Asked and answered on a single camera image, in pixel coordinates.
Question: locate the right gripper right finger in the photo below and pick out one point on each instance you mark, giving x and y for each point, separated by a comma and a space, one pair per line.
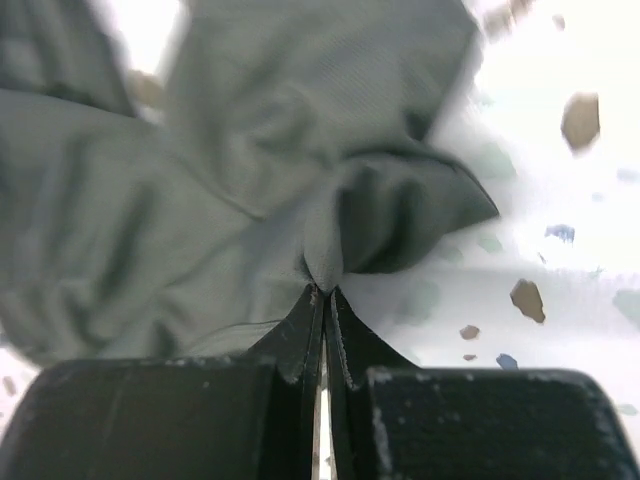
391, 419

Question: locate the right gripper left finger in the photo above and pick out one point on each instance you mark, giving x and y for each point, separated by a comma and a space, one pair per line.
248, 417

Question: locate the dark grey t shirt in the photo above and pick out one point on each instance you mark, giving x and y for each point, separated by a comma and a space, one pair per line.
290, 151

